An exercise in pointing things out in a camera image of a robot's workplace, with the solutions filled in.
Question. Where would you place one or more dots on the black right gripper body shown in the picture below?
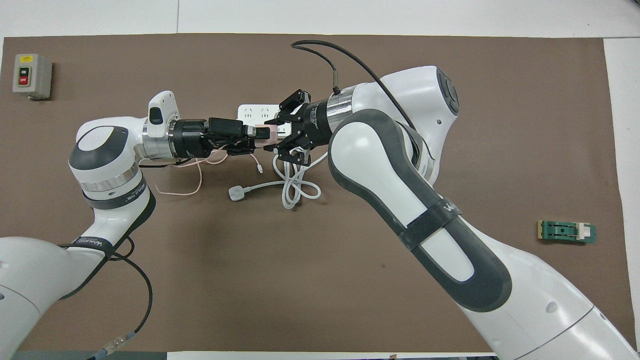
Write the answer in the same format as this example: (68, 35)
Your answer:
(315, 124)

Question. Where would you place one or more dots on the grey on-off switch box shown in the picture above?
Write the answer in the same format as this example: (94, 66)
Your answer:
(31, 76)

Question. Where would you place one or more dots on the white three-pin plug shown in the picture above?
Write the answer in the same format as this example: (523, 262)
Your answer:
(236, 193)

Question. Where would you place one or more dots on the brown table mat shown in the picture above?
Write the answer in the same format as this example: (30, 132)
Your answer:
(300, 275)

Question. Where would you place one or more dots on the white power strip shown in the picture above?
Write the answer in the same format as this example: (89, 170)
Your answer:
(252, 111)

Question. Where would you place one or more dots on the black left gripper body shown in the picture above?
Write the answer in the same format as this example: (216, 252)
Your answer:
(195, 139)

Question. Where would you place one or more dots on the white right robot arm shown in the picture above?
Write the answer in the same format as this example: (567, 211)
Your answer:
(380, 165)

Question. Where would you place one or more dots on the green knife switch yellow base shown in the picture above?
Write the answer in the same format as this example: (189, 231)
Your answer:
(565, 232)

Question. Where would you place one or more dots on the pink charger adapter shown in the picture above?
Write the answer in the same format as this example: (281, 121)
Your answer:
(272, 135)

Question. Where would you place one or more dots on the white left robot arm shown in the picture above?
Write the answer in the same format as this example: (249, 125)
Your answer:
(105, 150)

